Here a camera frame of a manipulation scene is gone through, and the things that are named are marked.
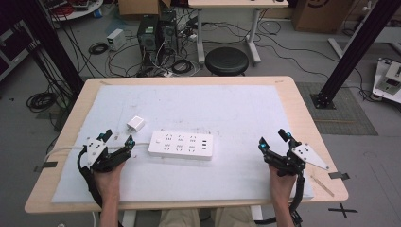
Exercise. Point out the white charger plug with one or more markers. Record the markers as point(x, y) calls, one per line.
point(135, 123)

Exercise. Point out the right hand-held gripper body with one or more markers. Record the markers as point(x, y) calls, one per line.
point(291, 159)

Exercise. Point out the person's left hand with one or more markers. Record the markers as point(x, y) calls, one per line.
point(108, 183)

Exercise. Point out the white power strip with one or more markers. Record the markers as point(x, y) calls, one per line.
point(181, 145)

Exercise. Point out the person's right hand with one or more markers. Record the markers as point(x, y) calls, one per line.
point(280, 186)

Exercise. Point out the black computer tower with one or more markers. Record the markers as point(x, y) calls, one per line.
point(148, 38)
point(168, 31)

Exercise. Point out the white foam mat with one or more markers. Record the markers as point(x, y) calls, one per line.
point(220, 107)

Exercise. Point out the grey tape strip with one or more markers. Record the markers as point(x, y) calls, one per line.
point(45, 165)
point(339, 175)

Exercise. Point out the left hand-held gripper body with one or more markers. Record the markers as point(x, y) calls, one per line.
point(100, 159)

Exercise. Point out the white power supply box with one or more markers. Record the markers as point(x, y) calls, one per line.
point(116, 39)

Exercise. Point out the large cardboard box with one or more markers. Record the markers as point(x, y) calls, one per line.
point(320, 14)

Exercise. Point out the black tape cross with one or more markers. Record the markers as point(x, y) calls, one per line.
point(343, 210)

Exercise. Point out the black metal stand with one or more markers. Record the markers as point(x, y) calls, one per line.
point(356, 47)
point(53, 41)

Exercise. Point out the white table leg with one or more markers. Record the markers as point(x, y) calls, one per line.
point(129, 218)
point(257, 213)

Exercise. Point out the grey floor mat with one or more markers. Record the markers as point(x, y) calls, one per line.
point(346, 116)

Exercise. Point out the person's legs in khaki trousers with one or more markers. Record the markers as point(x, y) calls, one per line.
point(179, 219)

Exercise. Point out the black round stool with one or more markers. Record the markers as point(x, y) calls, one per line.
point(226, 60)

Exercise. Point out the white device on floor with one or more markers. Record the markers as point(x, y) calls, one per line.
point(389, 80)

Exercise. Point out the white desk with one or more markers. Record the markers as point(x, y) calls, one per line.
point(236, 3)

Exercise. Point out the round white table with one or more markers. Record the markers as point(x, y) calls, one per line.
point(78, 12)

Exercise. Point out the thin wooden stick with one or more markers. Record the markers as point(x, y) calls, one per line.
point(322, 186)

